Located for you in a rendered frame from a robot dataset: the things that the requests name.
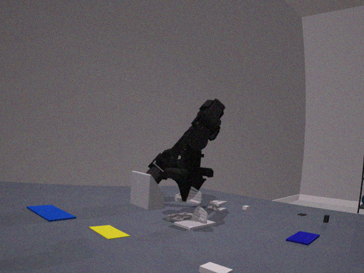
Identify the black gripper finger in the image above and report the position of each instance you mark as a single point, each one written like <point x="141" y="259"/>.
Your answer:
<point x="184" y="187"/>
<point x="197" y="183"/>

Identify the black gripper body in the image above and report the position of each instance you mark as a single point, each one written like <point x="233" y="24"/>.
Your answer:
<point x="190" y="167"/>

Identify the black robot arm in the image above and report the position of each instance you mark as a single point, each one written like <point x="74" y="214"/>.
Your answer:
<point x="205" y="126"/>

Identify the yellow flat plate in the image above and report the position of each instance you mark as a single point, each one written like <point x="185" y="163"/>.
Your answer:
<point x="109" y="232"/>

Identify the blue flat square plate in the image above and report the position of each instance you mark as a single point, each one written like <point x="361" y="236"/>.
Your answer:
<point x="303" y="238"/>

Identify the blue flat rectangular plate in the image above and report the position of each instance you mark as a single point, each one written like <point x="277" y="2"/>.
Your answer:
<point x="50" y="213"/>

